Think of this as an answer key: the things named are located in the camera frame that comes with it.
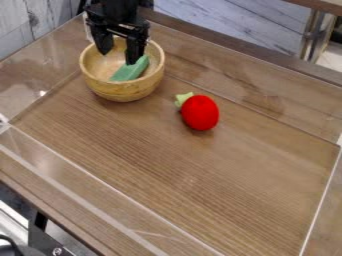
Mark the metal table leg background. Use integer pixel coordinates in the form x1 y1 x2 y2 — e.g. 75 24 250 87
299 10 337 63

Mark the red plush strawberry toy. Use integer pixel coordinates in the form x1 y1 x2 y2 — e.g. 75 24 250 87
175 92 219 131

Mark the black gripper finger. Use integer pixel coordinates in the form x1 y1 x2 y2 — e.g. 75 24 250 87
91 26 114 55
126 37 147 65

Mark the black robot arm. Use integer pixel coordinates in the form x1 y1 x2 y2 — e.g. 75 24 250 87
84 0 150 65

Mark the black table frame leg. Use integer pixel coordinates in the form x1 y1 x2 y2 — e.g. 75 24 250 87
28 212 75 256

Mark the light wooden bowl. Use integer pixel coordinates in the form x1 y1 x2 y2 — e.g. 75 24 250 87
79 37 166 102

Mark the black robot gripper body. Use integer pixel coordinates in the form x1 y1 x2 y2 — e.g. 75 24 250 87
84 3 150 39

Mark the clear acrylic tray wall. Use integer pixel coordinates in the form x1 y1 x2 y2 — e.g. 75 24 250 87
0 14 342 256

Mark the green rectangular stick block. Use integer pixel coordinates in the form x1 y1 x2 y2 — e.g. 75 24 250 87
110 55 150 82

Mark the black cable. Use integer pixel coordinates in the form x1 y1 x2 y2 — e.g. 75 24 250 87
0 234 24 256

